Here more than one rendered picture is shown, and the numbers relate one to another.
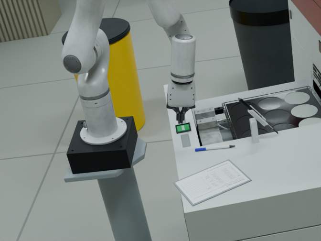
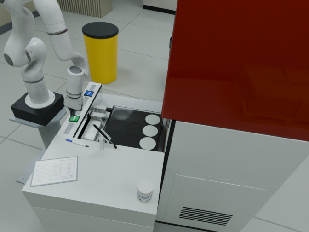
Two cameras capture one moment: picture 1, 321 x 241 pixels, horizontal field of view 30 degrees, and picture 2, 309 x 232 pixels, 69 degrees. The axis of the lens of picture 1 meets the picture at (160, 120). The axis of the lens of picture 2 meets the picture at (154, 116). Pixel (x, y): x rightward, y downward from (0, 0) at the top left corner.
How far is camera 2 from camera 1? 1.13 m
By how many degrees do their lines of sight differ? 14
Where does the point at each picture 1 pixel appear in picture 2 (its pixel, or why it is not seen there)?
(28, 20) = (93, 8)
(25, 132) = (62, 64)
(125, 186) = (48, 130)
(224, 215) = (48, 199)
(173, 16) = (65, 55)
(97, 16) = (25, 35)
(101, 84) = (33, 76)
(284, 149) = (112, 162)
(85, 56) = (15, 58)
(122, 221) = (47, 144)
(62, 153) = not seen: hidden behind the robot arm
